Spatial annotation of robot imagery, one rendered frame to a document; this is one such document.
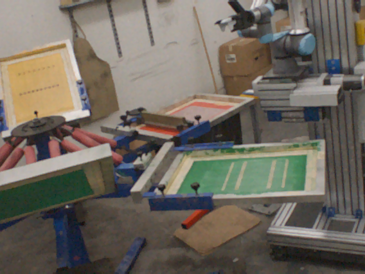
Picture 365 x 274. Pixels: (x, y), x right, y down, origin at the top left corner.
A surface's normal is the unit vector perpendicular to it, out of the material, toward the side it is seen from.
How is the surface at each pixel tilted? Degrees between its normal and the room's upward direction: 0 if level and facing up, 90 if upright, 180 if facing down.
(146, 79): 90
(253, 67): 91
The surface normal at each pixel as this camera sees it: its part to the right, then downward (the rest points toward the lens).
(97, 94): 0.26, 0.29
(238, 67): -0.64, 0.38
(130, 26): 0.69, 0.12
